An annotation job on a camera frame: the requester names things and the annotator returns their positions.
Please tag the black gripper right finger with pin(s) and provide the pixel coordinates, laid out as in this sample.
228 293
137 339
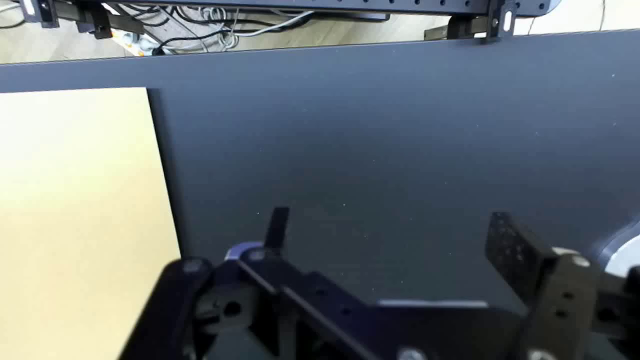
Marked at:
526 256

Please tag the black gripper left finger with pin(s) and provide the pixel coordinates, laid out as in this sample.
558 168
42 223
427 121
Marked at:
277 231

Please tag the tan cardboard mat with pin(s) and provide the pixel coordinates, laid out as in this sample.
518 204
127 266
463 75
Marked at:
78 221

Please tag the black perforated breadboard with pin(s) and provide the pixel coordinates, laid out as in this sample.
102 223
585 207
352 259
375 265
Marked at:
321 4

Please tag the black metal clamp bracket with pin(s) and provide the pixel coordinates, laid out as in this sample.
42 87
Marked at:
92 19
482 23

